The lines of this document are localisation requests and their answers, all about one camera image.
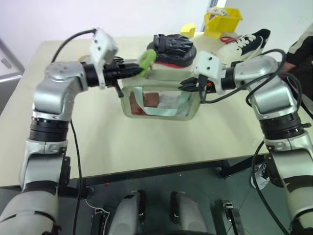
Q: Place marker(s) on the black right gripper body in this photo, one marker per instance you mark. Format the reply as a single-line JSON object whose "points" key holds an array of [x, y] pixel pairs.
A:
{"points": [[213, 87]]}

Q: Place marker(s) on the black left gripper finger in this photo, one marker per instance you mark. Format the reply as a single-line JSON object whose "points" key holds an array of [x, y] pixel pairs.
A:
{"points": [[132, 73], [133, 66]]}

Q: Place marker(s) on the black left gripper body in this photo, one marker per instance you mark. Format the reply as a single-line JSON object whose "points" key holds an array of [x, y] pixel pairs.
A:
{"points": [[113, 73]]}

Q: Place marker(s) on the green clear-window zip pouch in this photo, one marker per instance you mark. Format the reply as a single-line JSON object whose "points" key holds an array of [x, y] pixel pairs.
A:
{"points": [[159, 79]]}

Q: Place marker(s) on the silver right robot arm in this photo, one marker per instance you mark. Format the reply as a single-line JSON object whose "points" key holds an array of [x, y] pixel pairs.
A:
{"points": [[274, 98]]}

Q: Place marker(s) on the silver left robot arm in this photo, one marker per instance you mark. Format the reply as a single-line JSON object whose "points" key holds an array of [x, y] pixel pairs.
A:
{"points": [[56, 93]]}

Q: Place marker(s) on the white packet in pouch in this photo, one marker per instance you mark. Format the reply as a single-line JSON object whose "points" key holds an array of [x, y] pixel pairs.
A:
{"points": [[170, 101]]}

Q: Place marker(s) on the brown packet in pouch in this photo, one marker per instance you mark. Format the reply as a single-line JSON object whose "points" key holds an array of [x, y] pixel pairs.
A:
{"points": [[149, 99]]}

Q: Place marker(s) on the black round boxing pad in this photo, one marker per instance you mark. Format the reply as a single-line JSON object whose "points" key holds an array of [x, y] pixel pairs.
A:
{"points": [[171, 49]]}

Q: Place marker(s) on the black and white sneaker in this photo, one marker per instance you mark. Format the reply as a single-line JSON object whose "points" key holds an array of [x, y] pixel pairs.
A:
{"points": [[244, 46]]}

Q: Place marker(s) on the yellow sponge block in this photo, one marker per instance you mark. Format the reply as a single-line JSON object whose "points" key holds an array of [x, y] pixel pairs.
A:
{"points": [[187, 30]]}

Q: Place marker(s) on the yellow plastic bin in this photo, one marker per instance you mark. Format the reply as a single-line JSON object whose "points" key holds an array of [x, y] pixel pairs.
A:
{"points": [[221, 23]]}

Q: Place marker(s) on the white item in bin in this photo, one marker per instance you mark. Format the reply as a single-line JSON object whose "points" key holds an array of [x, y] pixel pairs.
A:
{"points": [[217, 11]]}

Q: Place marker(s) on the person in black jacket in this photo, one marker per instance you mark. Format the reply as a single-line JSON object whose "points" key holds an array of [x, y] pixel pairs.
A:
{"points": [[302, 51]]}

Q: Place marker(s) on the white shoe on floor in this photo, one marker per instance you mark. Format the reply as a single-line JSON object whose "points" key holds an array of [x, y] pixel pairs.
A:
{"points": [[260, 175]]}

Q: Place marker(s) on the grey cabinet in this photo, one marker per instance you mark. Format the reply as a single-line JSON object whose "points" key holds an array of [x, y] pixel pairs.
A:
{"points": [[8, 66]]}

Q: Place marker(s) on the grey robot right thigh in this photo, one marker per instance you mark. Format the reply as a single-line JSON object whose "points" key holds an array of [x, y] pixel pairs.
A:
{"points": [[188, 215]]}

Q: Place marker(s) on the grey robot thigh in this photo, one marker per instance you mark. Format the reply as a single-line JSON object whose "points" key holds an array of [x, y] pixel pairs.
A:
{"points": [[188, 215], [128, 213]]}

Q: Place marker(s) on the grey robot left thigh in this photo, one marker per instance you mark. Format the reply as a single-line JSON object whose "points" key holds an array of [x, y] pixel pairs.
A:
{"points": [[128, 213]]}

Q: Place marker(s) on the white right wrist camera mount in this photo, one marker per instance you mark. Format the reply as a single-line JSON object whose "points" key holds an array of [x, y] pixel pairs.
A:
{"points": [[209, 64]]}

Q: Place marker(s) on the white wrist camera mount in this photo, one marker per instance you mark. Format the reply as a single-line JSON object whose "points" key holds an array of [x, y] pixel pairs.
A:
{"points": [[209, 64], [102, 46]]}

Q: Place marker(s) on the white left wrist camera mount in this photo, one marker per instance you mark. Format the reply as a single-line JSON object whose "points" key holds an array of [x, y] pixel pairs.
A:
{"points": [[102, 46]]}

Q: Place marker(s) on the black table frame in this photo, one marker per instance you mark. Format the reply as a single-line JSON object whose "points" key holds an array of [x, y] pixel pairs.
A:
{"points": [[146, 175]]}

